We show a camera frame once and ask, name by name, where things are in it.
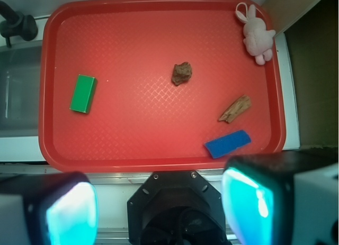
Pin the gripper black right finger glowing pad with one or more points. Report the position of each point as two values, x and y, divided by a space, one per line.
290 197

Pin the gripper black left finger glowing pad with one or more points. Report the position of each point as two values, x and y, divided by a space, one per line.
48 209

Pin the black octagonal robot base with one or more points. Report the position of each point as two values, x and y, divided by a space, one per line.
176 207

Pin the metal sink basin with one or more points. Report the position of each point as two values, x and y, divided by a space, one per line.
20 88

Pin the green rectangular block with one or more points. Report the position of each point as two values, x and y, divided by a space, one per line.
83 94

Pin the piece of brown wood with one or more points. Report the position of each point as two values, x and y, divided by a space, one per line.
237 108

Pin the blue sponge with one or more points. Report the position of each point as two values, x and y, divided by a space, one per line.
227 144

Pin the red plastic tray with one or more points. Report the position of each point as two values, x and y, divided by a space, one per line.
139 120

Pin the pink plush bunny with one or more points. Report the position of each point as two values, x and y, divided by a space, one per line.
258 40

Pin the brown rock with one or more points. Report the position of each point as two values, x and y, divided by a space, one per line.
181 73

